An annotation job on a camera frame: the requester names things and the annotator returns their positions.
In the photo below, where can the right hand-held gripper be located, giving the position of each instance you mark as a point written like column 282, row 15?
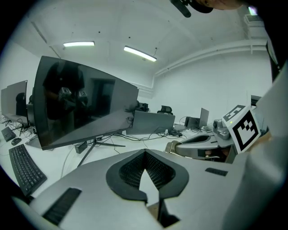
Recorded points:
column 245, row 130

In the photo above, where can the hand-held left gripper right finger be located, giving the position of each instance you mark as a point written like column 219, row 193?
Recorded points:
column 202, row 179

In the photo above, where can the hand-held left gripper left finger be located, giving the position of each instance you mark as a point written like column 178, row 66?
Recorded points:
column 90, row 184

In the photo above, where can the person's right forearm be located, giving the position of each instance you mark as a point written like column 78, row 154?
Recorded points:
column 265, row 137

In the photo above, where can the black power adapter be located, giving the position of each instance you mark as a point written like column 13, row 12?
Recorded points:
column 175, row 134

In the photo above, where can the small black power brick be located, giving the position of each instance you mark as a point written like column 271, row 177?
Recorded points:
column 81, row 147

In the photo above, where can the black office chair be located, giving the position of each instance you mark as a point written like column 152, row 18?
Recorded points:
column 165, row 109
column 142, row 106

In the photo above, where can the grey-backed monitor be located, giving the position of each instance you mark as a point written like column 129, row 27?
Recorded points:
column 150, row 122

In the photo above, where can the large black keyboard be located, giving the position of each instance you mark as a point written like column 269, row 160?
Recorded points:
column 27, row 168

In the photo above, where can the large curved black monitor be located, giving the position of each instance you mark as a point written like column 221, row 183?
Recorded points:
column 85, row 105

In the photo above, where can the black computer mouse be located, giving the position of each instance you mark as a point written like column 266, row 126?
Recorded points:
column 16, row 141

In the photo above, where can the small black keyboard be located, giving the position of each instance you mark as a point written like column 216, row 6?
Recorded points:
column 7, row 134

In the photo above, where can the fluorescent ceiling light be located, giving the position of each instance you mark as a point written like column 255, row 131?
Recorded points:
column 139, row 53
column 78, row 43

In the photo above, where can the white air conditioner vent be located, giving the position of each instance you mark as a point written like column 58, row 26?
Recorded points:
column 254, row 22

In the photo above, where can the person's black shirt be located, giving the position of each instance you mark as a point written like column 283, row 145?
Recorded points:
column 276, row 27

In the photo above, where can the person's face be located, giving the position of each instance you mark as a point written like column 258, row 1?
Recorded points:
column 227, row 4

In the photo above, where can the white wall pipe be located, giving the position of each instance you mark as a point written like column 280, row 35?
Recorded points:
column 202, row 55

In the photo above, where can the black head-worn camera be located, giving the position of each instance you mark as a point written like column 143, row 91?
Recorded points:
column 193, row 6

